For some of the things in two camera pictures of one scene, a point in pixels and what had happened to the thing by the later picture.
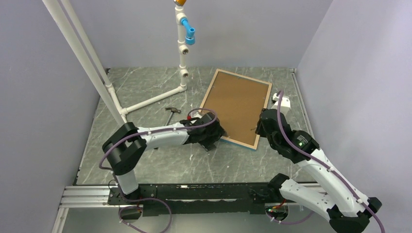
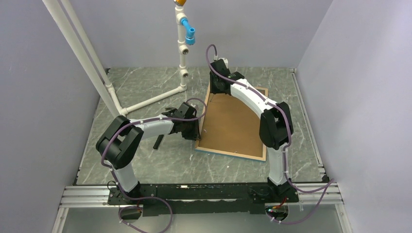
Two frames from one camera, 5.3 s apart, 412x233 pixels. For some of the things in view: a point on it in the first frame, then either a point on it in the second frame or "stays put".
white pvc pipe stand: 111,102 stays put
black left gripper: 217,132 to 195,134
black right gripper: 260,130 to 214,90
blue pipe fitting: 190,38 stays put
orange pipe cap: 180,3 stays put
